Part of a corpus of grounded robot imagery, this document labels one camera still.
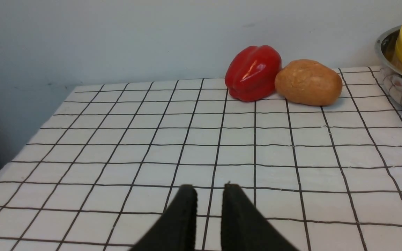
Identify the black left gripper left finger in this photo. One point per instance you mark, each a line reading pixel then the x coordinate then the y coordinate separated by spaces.
pixel 175 230

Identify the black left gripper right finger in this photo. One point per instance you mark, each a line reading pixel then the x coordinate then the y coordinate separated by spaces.
pixel 243 227

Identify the stainless steel pot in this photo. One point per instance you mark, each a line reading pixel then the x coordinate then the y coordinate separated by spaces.
pixel 391 78

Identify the white checkered tablecloth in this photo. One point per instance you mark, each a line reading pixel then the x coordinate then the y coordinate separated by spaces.
pixel 109 161

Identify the red bell pepper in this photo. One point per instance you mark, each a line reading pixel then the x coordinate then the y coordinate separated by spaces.
pixel 251 74

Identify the brown bread roll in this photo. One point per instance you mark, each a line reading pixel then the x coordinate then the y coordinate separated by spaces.
pixel 308 82

